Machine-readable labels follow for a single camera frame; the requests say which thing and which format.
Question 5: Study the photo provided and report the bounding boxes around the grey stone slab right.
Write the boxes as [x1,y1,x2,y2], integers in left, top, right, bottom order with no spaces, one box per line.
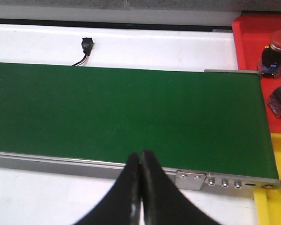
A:
[130,0,281,12]

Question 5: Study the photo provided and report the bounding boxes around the black sensor with cable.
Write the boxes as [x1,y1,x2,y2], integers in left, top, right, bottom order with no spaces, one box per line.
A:
[72,37,94,66]

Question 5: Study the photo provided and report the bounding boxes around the metal conveyor end bracket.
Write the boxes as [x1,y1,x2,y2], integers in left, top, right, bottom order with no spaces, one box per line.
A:
[174,170,281,191]

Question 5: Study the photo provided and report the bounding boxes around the red plastic tray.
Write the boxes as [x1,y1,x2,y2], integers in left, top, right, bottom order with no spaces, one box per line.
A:
[231,13,281,135]

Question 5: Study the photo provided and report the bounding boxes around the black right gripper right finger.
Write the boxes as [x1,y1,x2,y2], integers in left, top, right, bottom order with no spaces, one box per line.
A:
[141,150,219,225]

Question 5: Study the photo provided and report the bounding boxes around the grey stone slab left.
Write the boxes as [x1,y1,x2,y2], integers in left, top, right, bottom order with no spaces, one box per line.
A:
[0,0,129,8]

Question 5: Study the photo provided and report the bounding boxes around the green conveyor belt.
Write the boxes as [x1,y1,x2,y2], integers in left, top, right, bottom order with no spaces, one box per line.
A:
[0,63,278,179]

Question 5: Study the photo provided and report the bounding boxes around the yellow plastic tray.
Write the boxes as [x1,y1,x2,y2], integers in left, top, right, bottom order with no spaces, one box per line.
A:
[254,133,281,225]

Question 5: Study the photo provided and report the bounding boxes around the aluminium conveyor side rail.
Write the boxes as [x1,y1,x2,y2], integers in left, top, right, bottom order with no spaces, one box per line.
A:
[0,151,178,186]

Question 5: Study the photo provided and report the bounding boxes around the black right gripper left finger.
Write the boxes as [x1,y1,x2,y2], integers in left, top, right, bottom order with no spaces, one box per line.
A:
[76,153,141,225]

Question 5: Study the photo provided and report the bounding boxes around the grey stone slab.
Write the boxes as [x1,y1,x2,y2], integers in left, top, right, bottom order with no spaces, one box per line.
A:
[0,0,129,8]
[130,0,281,12]

